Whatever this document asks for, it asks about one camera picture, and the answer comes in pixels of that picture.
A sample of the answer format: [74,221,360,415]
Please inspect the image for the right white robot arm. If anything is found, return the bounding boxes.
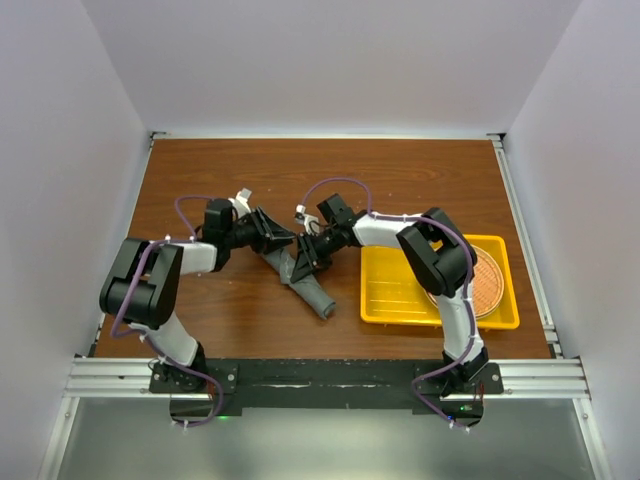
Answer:
[290,194,488,396]

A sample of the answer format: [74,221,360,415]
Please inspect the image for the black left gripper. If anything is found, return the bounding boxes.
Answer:
[224,206,295,254]

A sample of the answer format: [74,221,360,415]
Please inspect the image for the round woven orange plate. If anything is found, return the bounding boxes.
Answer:
[424,243,504,321]

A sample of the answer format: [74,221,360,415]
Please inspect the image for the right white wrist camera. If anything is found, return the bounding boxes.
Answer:
[294,204,322,235]

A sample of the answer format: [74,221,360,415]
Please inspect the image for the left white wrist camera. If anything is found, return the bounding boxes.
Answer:
[231,188,252,217]

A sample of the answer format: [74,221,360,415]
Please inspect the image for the aluminium frame rail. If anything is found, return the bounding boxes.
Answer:
[63,358,590,399]

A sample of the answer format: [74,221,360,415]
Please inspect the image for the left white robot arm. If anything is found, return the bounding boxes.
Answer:
[99,191,295,393]

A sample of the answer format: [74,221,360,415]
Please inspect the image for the yellow plastic tray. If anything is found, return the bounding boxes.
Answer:
[360,234,520,331]

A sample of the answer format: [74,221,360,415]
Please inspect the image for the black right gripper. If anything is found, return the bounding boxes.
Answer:
[292,226,343,284]

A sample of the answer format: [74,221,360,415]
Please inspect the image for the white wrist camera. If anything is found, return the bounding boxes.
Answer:
[231,188,252,217]
[294,204,322,235]

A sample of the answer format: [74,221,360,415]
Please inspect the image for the grey cloth napkin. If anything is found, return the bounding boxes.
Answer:
[262,249,336,320]

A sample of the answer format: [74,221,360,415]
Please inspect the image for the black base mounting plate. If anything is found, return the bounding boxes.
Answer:
[149,358,504,427]

